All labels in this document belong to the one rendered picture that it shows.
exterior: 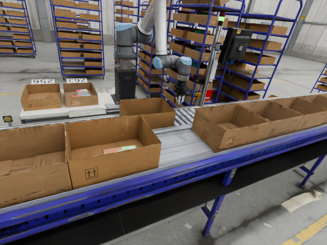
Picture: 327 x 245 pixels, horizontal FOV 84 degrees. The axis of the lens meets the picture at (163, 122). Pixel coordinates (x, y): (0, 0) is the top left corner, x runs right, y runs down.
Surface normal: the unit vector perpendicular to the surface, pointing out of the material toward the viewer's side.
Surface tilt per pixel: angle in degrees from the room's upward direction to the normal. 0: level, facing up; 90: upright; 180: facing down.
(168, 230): 0
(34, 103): 91
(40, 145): 89
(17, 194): 91
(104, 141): 89
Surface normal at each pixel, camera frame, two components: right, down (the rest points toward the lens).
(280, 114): -0.89, 0.12
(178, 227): 0.11, -0.86
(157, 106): 0.39, 0.49
